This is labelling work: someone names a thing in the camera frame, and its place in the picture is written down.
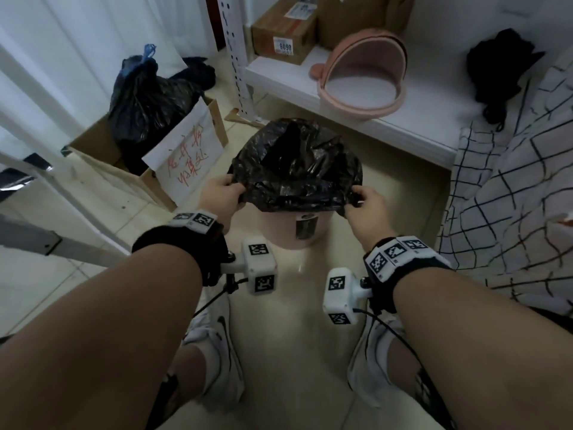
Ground person's right hand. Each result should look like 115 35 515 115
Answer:
342 185 397 254

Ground person's left hand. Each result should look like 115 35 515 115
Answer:
196 174 247 236

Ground pink trash bin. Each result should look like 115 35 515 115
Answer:
257 210 337 250

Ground glossy black trash bag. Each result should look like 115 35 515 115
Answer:
228 118 364 218

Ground black drawstring trash bag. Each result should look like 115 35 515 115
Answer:
107 43 207 175

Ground pink bin lid ring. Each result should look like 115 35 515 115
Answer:
309 27 409 121

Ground person's left forearm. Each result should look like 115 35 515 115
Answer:
0 244 205 430

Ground person's right forearm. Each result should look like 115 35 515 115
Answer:
392 267 573 430

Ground person's right leg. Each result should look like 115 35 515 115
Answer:
387 337 424 399

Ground person's leg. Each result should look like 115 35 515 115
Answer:
168 344 209 413
387 337 424 399

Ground person's left leg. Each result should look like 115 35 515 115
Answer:
168 344 209 413

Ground black white marker wristband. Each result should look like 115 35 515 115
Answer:
362 236 453 314
132 209 229 287

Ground flat cardboard piece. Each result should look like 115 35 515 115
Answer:
223 107 269 129

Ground open cardboard box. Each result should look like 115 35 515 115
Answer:
67 96 230 213

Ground white metal shelf rack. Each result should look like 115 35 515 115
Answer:
217 0 573 171

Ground white sneaker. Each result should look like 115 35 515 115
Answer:
347 311 408 408
182 293 246 410

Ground small brown cardboard box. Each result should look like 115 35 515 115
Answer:
250 0 319 66

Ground black white plaid trousers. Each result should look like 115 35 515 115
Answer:
145 367 457 430

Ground large brown cardboard box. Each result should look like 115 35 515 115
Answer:
315 0 415 51

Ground white sheer curtain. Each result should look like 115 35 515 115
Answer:
0 0 220 166

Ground black glossy board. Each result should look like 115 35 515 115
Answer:
0 152 50 202

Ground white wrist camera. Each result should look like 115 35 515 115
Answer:
221 236 278 296
323 267 375 326

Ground black camera cable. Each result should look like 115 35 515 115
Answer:
353 308 453 430
192 277 249 318

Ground white metal frame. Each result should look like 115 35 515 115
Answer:
0 26 131 269

